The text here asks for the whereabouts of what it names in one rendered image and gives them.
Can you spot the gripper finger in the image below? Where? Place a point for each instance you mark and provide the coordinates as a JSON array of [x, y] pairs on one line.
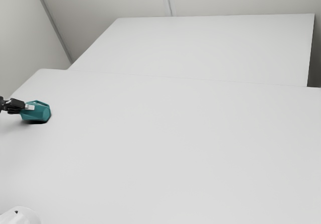
[[13, 111], [18, 103]]

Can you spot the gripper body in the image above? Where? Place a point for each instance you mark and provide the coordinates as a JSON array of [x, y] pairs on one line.
[[3, 105]]

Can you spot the teal faceted mug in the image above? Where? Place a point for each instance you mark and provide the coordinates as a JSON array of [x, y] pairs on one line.
[[37, 114]]

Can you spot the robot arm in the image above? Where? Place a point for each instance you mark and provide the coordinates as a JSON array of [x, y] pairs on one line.
[[17, 216]]

